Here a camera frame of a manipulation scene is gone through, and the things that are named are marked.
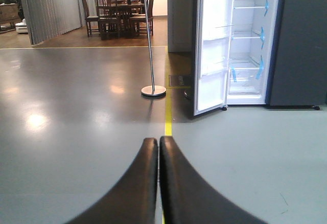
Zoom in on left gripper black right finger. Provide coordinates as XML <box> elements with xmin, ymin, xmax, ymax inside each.
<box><xmin>159</xmin><ymin>136</ymin><xmax>264</xmax><ymax>223</ymax></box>

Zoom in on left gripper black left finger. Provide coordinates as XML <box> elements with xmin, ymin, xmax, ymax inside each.
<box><xmin>69</xmin><ymin>138</ymin><xmax>158</xmax><ymax>223</ymax></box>

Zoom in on open white fridge door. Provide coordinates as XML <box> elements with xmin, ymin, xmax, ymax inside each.
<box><xmin>193</xmin><ymin>0</ymin><xmax>235</xmax><ymax>116</ymax></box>

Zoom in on metal sign stand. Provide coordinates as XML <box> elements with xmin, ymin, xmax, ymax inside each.
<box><xmin>141</xmin><ymin>0</ymin><xmax>166</xmax><ymax>97</ymax></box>

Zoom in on dark floor label sign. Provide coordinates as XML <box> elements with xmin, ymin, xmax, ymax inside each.
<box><xmin>169</xmin><ymin>75</ymin><xmax>192</xmax><ymax>87</ymax></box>

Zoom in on dark wooden dining table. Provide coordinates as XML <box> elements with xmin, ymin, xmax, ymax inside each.
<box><xmin>107</xmin><ymin>3</ymin><xmax>145</xmax><ymax>39</ymax></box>

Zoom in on wooden chair left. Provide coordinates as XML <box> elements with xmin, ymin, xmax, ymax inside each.
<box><xmin>81</xmin><ymin>0</ymin><xmax>99</xmax><ymax>37</ymax></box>

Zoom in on wooden chair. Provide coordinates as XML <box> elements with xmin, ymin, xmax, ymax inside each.
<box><xmin>95</xmin><ymin>0</ymin><xmax>121</xmax><ymax>40</ymax></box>
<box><xmin>81</xmin><ymin>0</ymin><xmax>99</xmax><ymax>37</ymax></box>
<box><xmin>129</xmin><ymin>0</ymin><xmax>154</xmax><ymax>36</ymax></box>

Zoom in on wooden chair front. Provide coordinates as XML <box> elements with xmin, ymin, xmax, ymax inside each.
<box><xmin>95</xmin><ymin>0</ymin><xmax>121</xmax><ymax>40</ymax></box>

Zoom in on white cabinet doors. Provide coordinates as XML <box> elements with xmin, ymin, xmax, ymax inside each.
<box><xmin>168</xmin><ymin>0</ymin><xmax>196</xmax><ymax>53</ymax></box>

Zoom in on wooden chair right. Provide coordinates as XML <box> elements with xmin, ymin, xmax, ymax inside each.
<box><xmin>129</xmin><ymin>0</ymin><xmax>154</xmax><ymax>36</ymax></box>

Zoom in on white robot vacuum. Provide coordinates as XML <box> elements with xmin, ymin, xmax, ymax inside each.
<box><xmin>15</xmin><ymin>18</ymin><xmax>28</xmax><ymax>34</ymax></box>

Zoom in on grey vertical blind curtain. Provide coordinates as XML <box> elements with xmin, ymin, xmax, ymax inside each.
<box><xmin>21</xmin><ymin>0</ymin><xmax>95</xmax><ymax>45</ymax></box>

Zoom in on wooden bench sofa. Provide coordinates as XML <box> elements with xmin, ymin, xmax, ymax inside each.
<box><xmin>1</xmin><ymin>3</ymin><xmax>21</xmax><ymax>32</ymax></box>

